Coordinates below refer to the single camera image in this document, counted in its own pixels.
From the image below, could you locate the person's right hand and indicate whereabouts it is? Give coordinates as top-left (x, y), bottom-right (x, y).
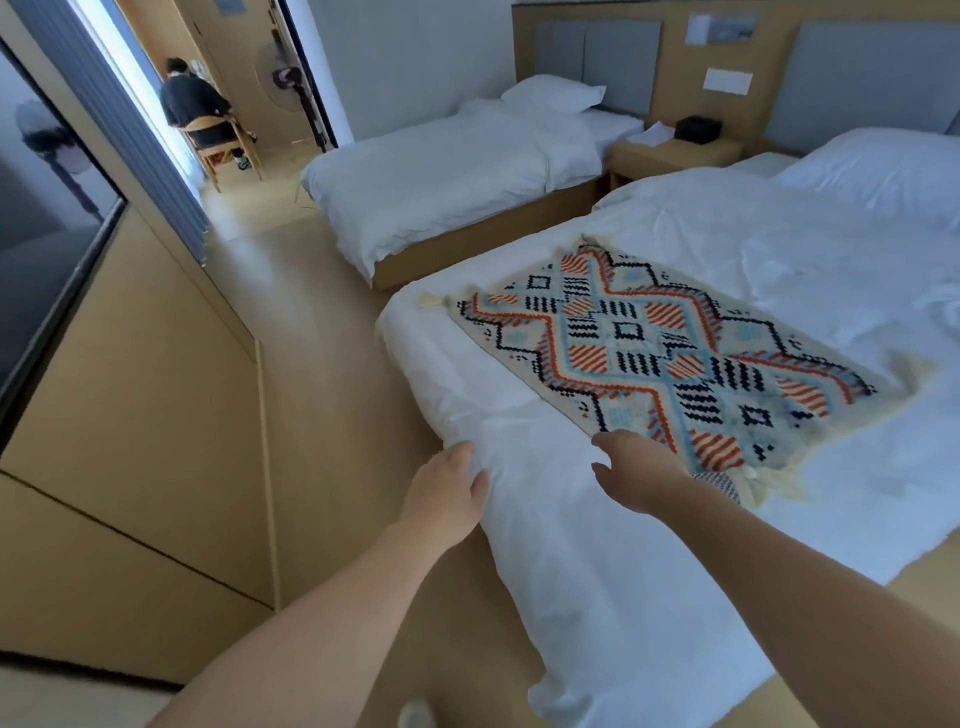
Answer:
top-left (590, 429), bottom-right (695, 519)

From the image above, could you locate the person's left hand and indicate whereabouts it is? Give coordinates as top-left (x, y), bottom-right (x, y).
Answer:
top-left (397, 440), bottom-right (490, 556)

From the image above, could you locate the patterned woven blanket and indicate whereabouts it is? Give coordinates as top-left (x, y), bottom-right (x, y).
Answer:
top-left (416, 236), bottom-right (939, 511)

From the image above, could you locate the person's left forearm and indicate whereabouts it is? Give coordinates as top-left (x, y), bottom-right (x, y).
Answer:
top-left (146, 524), bottom-right (444, 728)

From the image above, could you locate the person's right forearm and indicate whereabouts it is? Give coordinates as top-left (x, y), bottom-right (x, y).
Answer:
top-left (659, 479), bottom-right (960, 728)

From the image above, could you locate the wooden nightstand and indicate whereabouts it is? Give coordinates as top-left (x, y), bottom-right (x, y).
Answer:
top-left (607, 134), bottom-right (744, 190)

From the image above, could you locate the near bed white duvet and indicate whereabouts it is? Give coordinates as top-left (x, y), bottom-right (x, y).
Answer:
top-left (299, 74), bottom-right (646, 294)

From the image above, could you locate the black tissue box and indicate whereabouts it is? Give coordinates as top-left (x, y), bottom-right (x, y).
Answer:
top-left (673, 114), bottom-right (723, 145)

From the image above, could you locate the white pillow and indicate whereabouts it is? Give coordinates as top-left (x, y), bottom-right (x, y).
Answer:
top-left (500, 73), bottom-right (607, 116)
top-left (772, 125), bottom-right (960, 234)

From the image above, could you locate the grey padded headboard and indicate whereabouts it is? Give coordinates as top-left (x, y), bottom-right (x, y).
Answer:
top-left (764, 18), bottom-right (960, 155)
top-left (533, 18), bottom-right (664, 118)

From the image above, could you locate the plain wooden chair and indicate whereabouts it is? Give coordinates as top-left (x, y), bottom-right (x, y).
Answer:
top-left (176, 112), bottom-right (264, 194)

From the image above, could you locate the dark standing fan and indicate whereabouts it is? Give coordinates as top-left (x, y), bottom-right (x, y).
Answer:
top-left (253, 41), bottom-right (331, 155)

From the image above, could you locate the black television screen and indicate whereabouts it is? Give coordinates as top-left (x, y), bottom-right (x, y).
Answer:
top-left (0, 37), bottom-right (127, 451)

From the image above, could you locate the white wall socket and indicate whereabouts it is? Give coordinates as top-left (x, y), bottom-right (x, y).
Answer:
top-left (703, 68), bottom-right (754, 97)

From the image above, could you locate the grey wall switch panel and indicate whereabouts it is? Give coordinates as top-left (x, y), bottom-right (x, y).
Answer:
top-left (686, 13), bottom-right (759, 45)

